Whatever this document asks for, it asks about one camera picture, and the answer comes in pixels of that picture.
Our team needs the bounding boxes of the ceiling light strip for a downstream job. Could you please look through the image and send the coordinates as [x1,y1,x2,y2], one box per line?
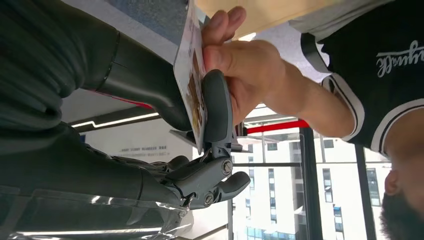
[70,111,161,129]

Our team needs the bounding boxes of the light wood desk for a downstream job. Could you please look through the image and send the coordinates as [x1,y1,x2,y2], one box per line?
[196,0,335,39]

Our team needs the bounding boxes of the white building outside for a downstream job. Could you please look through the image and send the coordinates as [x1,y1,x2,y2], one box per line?
[231,135,393,240]

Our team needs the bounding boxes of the red barrier belt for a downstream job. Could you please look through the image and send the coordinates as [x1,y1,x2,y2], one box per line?
[246,119,311,135]
[94,90,155,111]

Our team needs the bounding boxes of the person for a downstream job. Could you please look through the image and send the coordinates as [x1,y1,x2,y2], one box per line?
[201,0,424,240]

